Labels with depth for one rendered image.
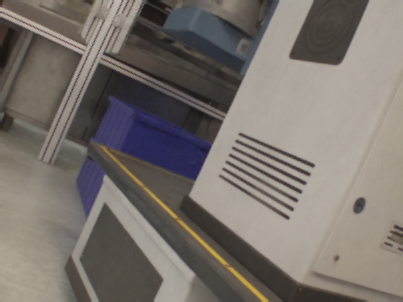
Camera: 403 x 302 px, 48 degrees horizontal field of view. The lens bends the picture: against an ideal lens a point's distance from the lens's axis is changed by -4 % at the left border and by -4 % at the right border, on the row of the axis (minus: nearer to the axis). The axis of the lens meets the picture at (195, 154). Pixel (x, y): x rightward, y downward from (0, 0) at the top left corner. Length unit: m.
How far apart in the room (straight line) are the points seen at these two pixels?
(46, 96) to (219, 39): 1.70
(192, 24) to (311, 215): 0.55
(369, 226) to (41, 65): 2.20
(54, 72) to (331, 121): 2.11
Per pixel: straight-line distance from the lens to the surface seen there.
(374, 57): 0.64
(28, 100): 2.62
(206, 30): 1.02
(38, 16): 2.37
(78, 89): 2.29
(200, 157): 1.68
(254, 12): 1.09
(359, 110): 0.61
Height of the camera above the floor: 0.47
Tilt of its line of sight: 3 degrees down
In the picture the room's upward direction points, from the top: 25 degrees clockwise
